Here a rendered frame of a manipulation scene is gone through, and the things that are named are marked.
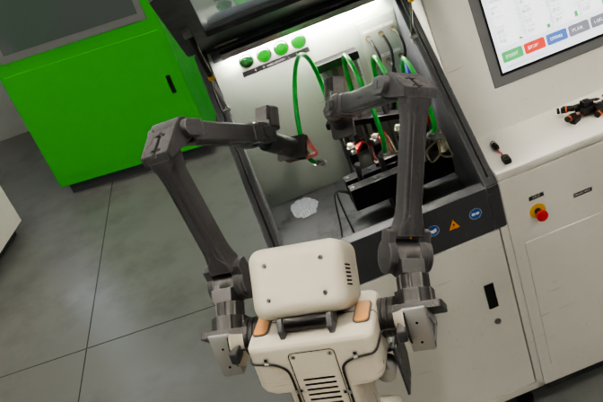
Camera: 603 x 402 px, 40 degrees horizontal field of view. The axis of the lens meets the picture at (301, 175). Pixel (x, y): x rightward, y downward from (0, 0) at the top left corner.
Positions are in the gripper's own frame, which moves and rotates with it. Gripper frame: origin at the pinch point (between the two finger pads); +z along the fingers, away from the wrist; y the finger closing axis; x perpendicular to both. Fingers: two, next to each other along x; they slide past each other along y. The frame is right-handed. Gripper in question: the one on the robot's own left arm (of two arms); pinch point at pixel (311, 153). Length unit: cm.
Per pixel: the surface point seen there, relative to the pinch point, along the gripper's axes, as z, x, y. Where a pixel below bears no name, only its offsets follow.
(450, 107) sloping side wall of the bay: 33.5, -16.6, -26.6
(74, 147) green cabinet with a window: 107, -69, 288
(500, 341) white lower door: 76, 53, -17
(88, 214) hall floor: 115, -27, 280
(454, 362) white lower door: 67, 60, -5
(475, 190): 36.3, 9.6, -32.4
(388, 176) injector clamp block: 31.0, 2.3, -4.9
